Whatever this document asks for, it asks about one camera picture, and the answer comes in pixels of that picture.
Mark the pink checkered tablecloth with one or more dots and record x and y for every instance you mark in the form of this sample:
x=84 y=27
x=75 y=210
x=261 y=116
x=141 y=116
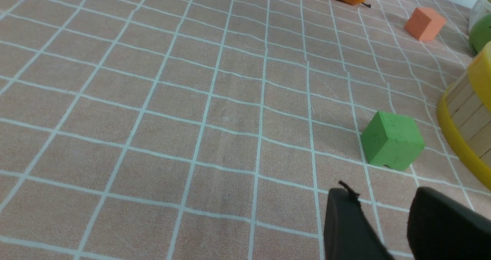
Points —
x=214 y=129

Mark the green foam cube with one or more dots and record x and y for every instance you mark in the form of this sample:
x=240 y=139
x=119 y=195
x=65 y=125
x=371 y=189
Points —
x=392 y=140

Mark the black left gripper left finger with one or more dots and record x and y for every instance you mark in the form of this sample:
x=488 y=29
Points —
x=348 y=235

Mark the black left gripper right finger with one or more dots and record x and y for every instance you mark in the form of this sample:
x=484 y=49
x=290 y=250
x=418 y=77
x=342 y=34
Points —
x=440 y=228

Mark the green round fruit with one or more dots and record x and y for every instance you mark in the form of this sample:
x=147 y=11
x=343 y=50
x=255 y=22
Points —
x=480 y=34

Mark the yellow wooden steamer basket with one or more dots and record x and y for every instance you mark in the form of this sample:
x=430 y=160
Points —
x=464 y=116

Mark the orange foam cube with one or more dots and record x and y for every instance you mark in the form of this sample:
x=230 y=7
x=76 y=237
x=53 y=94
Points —
x=425 y=24

